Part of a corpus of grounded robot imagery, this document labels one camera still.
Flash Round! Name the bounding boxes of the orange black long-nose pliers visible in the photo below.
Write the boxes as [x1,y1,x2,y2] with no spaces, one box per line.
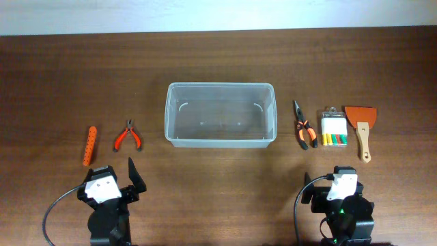
[294,100,318,150]

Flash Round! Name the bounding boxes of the small red cutting pliers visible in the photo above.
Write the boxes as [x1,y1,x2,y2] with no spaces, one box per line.
[113,119,143,152]

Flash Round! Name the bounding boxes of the clear case of screwdriver bits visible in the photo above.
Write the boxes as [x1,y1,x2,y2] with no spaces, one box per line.
[321,107,348,147]

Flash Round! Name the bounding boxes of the orange perforated bar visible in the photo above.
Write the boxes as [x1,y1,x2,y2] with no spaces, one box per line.
[83,126,97,166]

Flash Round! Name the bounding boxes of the orange scraper wooden handle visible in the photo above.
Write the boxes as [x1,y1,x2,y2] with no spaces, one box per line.
[345,106,377,163]

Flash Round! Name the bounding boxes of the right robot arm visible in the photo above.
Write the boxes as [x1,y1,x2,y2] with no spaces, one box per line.
[296,167,375,246]

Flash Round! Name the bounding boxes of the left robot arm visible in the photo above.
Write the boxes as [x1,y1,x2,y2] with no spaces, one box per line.
[77,158,147,245]

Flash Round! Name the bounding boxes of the clear plastic container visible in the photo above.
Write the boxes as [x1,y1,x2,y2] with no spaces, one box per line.
[165,82,277,148]

